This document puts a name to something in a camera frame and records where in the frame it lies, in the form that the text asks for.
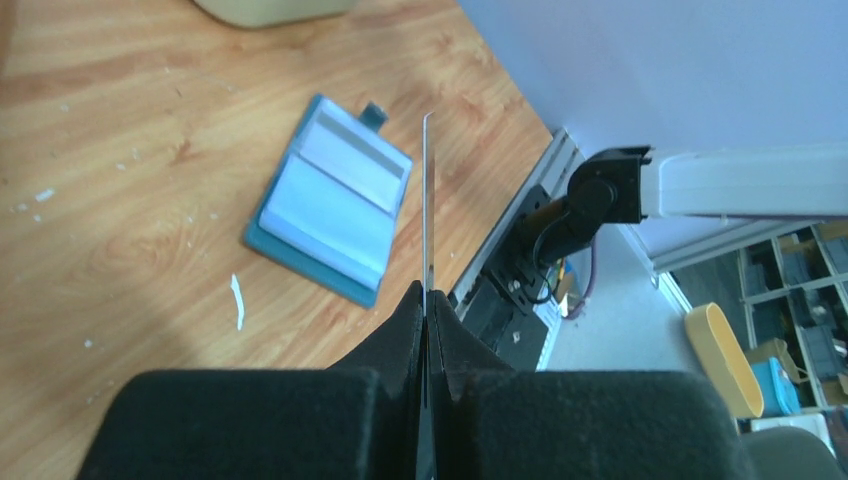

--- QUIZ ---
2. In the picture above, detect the beige oval card tray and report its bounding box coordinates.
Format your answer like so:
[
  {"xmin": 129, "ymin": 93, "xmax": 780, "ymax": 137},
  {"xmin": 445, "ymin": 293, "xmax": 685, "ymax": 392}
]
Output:
[{"xmin": 193, "ymin": 0, "xmax": 357, "ymax": 29}]

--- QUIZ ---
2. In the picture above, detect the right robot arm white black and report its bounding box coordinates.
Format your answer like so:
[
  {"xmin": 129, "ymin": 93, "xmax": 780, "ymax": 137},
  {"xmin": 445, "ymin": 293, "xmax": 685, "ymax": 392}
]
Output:
[{"xmin": 517, "ymin": 143, "xmax": 847, "ymax": 267}]

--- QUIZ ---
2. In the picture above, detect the blue leather card holder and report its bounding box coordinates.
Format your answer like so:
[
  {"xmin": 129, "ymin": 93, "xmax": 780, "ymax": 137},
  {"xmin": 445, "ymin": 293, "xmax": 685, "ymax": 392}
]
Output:
[{"xmin": 243, "ymin": 94, "xmax": 414, "ymax": 308}]

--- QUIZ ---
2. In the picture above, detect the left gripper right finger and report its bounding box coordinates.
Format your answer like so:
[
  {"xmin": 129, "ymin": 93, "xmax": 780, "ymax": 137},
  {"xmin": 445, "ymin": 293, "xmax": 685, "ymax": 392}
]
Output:
[{"xmin": 427, "ymin": 291, "xmax": 754, "ymax": 479}]

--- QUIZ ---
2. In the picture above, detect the aluminium frame rail front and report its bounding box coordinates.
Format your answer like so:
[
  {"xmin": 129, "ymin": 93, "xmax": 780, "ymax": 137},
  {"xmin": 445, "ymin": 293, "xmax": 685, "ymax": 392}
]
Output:
[{"xmin": 448, "ymin": 129, "xmax": 583, "ymax": 371}]

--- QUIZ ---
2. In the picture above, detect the yellow oval bin background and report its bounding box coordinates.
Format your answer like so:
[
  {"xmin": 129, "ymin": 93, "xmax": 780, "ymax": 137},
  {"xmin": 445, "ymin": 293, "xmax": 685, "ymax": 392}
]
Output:
[{"xmin": 684, "ymin": 303, "xmax": 765, "ymax": 419}]

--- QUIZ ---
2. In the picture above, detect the background storage shelf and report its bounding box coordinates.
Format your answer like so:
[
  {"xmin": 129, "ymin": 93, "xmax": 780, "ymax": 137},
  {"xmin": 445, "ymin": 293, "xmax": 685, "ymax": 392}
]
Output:
[{"xmin": 736, "ymin": 220, "xmax": 847, "ymax": 410}]

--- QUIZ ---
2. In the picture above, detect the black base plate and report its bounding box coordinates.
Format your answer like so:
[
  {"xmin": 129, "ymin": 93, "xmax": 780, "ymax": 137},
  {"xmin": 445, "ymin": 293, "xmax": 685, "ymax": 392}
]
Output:
[{"xmin": 453, "ymin": 185, "xmax": 565, "ymax": 371}]

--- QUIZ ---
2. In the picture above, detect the black VIP credit card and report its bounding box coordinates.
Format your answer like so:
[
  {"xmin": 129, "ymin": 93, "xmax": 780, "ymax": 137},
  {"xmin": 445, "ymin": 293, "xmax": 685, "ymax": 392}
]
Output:
[{"xmin": 421, "ymin": 112, "xmax": 436, "ymax": 315}]

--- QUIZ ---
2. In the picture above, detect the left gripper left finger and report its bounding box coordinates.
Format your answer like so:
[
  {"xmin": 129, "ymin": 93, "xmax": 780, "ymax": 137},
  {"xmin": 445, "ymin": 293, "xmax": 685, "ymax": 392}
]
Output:
[{"xmin": 78, "ymin": 281, "xmax": 423, "ymax": 479}]

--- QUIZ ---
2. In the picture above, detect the blue box background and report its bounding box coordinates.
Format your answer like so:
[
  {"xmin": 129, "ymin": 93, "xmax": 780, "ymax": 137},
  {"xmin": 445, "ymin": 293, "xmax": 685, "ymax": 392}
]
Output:
[{"xmin": 751, "ymin": 357, "xmax": 802, "ymax": 418}]

